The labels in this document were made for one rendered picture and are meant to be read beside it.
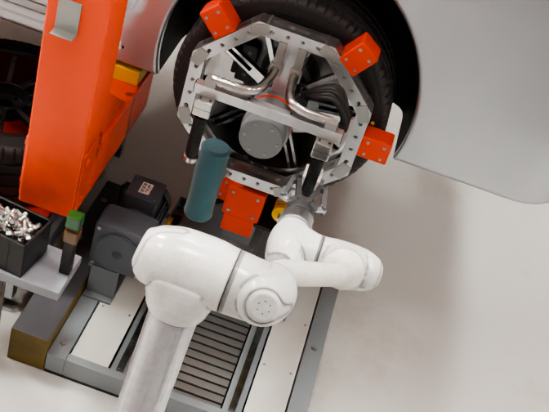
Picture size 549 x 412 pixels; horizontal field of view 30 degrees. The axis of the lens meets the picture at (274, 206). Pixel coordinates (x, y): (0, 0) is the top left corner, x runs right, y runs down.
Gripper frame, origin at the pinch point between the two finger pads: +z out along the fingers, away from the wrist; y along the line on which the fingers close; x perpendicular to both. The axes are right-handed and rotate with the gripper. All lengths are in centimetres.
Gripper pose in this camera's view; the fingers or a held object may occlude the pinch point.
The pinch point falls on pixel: (311, 176)
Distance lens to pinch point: 282.2
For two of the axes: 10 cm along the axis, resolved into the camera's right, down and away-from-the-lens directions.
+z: 2.1, -5.5, 8.1
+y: 9.4, 3.4, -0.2
